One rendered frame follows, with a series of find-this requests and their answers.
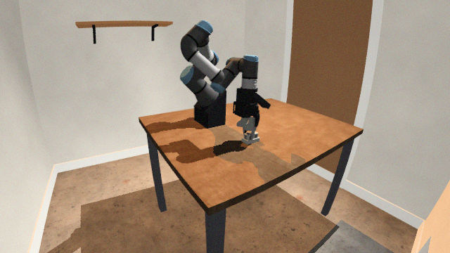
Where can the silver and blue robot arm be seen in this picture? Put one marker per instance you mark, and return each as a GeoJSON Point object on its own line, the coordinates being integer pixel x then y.
{"type": "Point", "coordinates": [195, 49]}

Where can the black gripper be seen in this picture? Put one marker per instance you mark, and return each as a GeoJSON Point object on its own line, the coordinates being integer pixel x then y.
{"type": "Point", "coordinates": [245, 107]}

